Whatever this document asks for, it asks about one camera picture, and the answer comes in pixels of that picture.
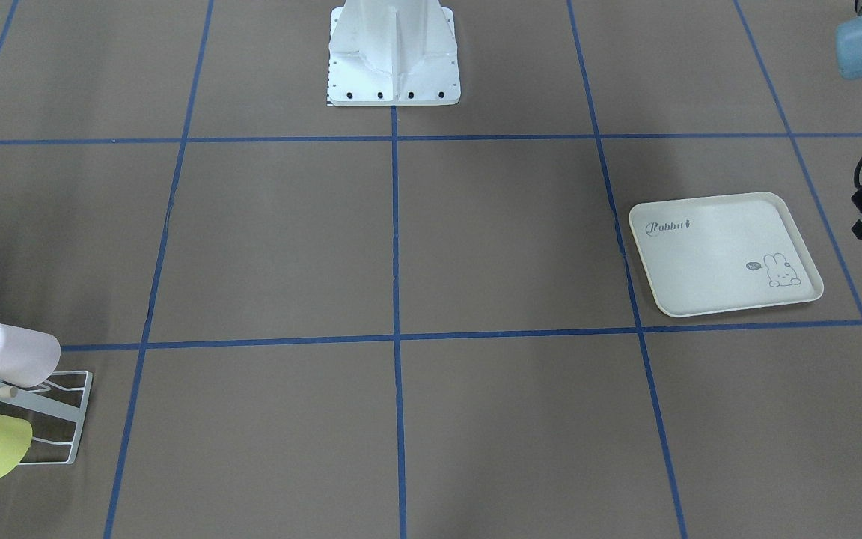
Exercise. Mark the cream plastic tray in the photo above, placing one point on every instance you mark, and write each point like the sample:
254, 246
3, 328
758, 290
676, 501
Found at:
711, 255

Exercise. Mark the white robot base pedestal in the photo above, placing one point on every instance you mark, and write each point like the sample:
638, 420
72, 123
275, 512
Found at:
392, 53

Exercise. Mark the pink plastic cup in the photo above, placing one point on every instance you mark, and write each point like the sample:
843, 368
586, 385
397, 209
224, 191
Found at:
27, 357

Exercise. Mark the white wire cup rack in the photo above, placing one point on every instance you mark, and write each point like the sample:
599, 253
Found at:
56, 408

